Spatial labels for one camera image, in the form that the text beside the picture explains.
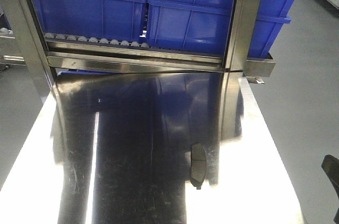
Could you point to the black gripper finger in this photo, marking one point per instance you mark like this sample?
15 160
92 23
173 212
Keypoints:
330 167

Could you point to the brake pad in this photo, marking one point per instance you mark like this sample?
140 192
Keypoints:
198 166

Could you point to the lower stacked blue bin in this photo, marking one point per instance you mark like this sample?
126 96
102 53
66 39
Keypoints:
193 28

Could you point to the left blue bin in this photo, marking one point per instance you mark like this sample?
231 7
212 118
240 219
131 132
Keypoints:
110 19

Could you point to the stainless steel rack frame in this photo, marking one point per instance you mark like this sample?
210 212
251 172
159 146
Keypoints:
27 45

